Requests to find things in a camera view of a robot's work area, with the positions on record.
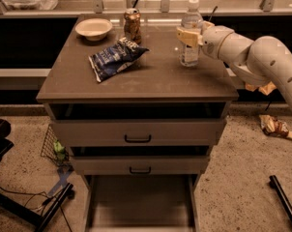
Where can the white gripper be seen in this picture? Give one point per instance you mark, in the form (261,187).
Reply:
(212,41)

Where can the clear plastic water bottle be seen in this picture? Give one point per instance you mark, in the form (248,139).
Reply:
(191,21)

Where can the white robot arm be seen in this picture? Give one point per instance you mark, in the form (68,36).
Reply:
(257,62)

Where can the grey drawer cabinet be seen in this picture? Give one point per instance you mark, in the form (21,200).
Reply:
(156,77)

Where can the top grey drawer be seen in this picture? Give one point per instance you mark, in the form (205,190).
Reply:
(138,124)

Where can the grey drawer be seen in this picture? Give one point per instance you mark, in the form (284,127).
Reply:
(144,160)
(138,124)
(155,203)

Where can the middle grey drawer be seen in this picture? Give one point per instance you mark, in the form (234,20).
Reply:
(144,160)

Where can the bottom grey drawer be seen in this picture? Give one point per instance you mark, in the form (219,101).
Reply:
(155,203)

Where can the crushed brown soda can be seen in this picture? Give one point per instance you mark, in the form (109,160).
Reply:
(132,25)

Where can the yellow cloth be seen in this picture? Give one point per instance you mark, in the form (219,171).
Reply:
(265,90)

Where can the blue chip bag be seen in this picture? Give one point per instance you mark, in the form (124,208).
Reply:
(115,58)

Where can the white bowl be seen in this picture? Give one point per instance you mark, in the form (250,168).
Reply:
(94,29)

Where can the brown snack wrapper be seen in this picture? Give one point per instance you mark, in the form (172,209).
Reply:
(272,126)

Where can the green object in basket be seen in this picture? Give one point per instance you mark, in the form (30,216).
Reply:
(59,150)

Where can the blue tape cross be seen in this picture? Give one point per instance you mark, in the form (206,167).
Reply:
(63,174)

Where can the black bar right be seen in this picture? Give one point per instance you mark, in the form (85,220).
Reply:
(275,184)

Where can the black stand leg left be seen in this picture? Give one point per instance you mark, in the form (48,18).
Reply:
(39,217)

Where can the wire mesh basket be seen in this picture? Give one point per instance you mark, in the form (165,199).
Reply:
(47,149)

